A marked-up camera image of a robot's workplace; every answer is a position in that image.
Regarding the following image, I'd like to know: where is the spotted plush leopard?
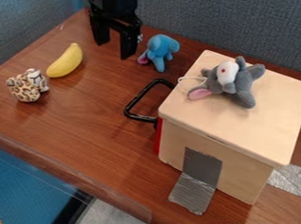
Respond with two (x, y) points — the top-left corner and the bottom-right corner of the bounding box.
(3, 67), (51, 104)

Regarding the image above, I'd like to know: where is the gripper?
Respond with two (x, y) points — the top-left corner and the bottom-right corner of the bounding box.
(86, 0), (146, 62)

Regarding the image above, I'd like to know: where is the blue plush elephant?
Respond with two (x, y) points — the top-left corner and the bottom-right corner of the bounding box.
(134, 32), (184, 75)

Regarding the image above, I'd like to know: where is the yellow toy banana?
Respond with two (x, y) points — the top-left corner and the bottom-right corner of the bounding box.
(43, 42), (86, 79)

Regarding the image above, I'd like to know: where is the drawer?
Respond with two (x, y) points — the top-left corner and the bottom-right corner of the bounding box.
(120, 77), (181, 158)

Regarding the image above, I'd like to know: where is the cabinet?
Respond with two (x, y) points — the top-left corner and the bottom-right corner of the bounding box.
(151, 43), (301, 211)

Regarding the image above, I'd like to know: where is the grey plush mouse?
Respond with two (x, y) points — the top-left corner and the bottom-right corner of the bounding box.
(175, 54), (270, 113)

